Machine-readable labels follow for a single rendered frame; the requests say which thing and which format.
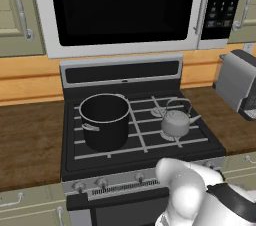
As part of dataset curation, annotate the silver kettle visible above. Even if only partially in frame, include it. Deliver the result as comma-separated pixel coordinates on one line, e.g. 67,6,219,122
160,97,203,138

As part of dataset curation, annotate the black and silver stove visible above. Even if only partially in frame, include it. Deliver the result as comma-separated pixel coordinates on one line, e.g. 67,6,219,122
59,53,227,226

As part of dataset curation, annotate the silver stove knob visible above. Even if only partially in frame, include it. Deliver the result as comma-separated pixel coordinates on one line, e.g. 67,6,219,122
204,160,216,170
95,176,109,190
73,180,86,194
134,171,147,185

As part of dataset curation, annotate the black cooking pot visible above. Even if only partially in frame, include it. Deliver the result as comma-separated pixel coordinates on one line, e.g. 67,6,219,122
78,93,132,153

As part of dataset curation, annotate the silver microwave oven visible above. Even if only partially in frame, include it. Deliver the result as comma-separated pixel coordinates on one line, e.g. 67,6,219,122
30,0,250,60

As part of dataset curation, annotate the silver coffee machine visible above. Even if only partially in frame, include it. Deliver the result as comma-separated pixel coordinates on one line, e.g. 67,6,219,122
214,48,256,122

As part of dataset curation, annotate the beige drawer front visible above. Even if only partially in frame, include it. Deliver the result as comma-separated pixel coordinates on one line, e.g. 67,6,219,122
0,183,68,214
220,151,256,182

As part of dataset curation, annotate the beige base cupboard door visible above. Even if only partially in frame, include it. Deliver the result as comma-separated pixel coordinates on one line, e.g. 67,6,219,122
0,200,73,226

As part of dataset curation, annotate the black oven door handle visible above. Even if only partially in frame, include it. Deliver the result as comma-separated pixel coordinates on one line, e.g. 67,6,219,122
65,185,171,212

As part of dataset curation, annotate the silver microwave door handle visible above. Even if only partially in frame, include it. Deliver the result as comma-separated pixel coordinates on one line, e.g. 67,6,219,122
193,0,213,36

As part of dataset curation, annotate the white wall socket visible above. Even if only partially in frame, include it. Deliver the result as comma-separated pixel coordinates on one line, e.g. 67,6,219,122
242,42,256,55

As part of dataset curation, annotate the silver cupboard door handle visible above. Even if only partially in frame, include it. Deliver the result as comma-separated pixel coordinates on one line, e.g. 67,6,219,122
11,0,36,42
231,0,256,32

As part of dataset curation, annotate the silver base cupboard handle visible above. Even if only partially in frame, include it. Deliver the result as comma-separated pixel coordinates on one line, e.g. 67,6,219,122
56,206,65,226

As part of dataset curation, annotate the beige wall cupboard door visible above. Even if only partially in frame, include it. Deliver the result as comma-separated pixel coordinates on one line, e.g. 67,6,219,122
227,0,256,45
0,0,47,58

